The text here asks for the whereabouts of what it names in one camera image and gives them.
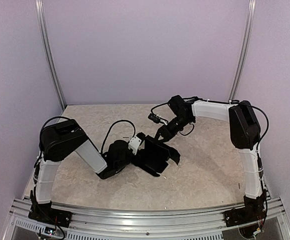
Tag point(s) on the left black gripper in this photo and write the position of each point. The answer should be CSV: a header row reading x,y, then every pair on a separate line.
x,y
137,162

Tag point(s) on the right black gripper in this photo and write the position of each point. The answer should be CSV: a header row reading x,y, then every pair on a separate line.
x,y
166,133

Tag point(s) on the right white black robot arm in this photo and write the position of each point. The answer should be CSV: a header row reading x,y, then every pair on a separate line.
x,y
186,110

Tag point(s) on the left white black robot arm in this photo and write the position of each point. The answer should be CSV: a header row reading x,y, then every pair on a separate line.
x,y
57,141

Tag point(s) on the small circuit board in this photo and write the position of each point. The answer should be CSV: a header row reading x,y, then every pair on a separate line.
x,y
47,232

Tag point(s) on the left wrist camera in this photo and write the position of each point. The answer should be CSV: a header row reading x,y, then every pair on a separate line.
x,y
134,144

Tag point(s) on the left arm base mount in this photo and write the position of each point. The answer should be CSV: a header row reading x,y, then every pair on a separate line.
x,y
44,213

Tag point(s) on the right vertical aluminium post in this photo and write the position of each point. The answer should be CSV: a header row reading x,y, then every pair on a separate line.
x,y
244,49

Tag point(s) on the vertical aluminium post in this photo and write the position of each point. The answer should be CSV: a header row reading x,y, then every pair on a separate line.
x,y
244,49
48,53

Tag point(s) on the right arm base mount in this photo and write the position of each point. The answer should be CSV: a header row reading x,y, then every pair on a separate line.
x,y
253,210

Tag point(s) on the front aluminium frame rail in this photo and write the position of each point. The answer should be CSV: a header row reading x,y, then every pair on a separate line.
x,y
89,223

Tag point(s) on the left vertical aluminium post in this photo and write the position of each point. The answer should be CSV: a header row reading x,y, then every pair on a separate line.
x,y
48,53

